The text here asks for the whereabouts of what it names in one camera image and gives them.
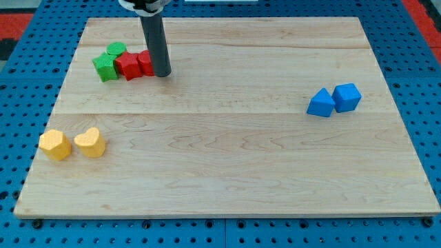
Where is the green star block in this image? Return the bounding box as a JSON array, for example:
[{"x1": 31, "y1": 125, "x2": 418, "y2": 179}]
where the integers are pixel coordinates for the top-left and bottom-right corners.
[{"x1": 92, "y1": 53, "x2": 119, "y2": 82}]

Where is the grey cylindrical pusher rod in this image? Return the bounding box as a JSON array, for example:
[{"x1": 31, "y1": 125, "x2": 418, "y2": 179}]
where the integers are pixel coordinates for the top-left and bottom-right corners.
[{"x1": 140, "y1": 13, "x2": 172, "y2": 77}]

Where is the red cylinder block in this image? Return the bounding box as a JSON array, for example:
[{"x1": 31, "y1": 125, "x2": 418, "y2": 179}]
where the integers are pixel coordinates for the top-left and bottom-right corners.
[{"x1": 137, "y1": 50, "x2": 154, "y2": 76}]

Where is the red star block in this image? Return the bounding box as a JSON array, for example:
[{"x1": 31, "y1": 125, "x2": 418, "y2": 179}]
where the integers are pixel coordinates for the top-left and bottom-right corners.
[{"x1": 115, "y1": 52, "x2": 143, "y2": 81}]

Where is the yellow hexagon block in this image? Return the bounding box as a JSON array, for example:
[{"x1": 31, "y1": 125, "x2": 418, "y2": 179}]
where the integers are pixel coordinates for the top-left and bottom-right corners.
[{"x1": 39, "y1": 130, "x2": 72, "y2": 161}]

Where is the yellow heart block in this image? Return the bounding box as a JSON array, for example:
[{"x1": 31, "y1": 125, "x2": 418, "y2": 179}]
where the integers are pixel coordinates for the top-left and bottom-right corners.
[{"x1": 74, "y1": 127, "x2": 106, "y2": 158}]

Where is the green cylinder block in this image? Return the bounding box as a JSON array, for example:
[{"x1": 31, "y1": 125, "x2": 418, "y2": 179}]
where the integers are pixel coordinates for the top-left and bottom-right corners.
[{"x1": 106, "y1": 41, "x2": 127, "y2": 56}]

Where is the blue triangle block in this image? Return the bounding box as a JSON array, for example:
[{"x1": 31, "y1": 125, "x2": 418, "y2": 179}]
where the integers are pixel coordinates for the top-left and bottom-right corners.
[{"x1": 307, "y1": 88, "x2": 336, "y2": 117}]

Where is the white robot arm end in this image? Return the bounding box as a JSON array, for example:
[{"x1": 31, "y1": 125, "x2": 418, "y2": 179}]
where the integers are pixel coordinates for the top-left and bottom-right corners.
[{"x1": 118, "y1": 0, "x2": 171, "y2": 17}]

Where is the wooden board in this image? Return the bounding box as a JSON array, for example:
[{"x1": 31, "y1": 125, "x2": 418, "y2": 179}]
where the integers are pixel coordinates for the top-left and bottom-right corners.
[{"x1": 14, "y1": 17, "x2": 440, "y2": 220}]

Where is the blue cube block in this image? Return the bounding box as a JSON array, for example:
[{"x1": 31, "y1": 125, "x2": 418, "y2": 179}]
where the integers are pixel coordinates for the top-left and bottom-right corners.
[{"x1": 331, "y1": 83, "x2": 362, "y2": 113}]

